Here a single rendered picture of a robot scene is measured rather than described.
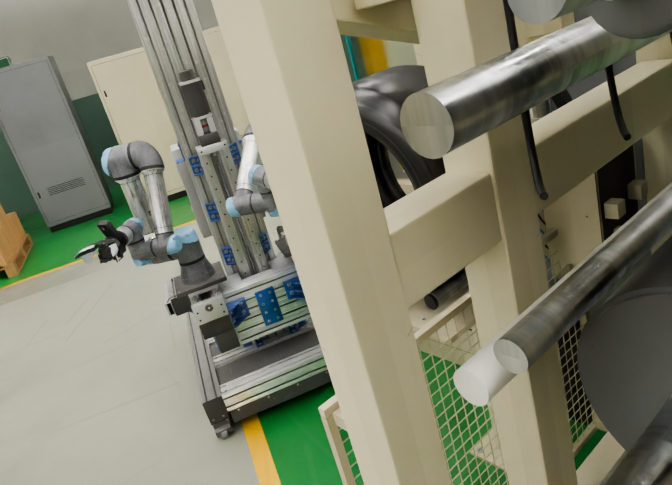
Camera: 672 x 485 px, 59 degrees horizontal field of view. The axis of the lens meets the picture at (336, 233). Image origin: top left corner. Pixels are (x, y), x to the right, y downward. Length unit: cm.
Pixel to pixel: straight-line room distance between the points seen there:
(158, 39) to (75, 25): 698
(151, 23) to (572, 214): 184
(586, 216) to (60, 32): 872
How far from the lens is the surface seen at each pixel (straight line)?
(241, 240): 276
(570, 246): 160
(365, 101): 142
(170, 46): 267
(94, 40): 960
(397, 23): 103
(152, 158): 251
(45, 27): 966
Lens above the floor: 165
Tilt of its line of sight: 20 degrees down
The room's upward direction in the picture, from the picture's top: 16 degrees counter-clockwise
